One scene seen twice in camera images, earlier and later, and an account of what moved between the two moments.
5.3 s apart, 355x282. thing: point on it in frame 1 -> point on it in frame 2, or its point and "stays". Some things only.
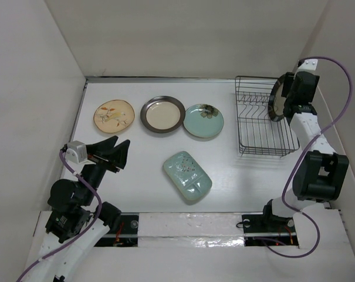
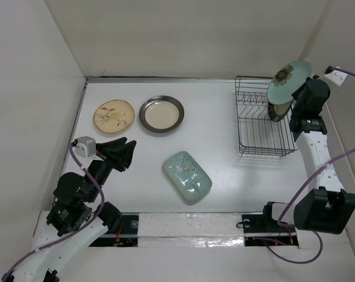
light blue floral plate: x=203 y=120 -> x=288 y=81
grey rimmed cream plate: x=162 y=114 stays
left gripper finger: x=103 y=147 stays
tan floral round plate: x=113 y=116 stays
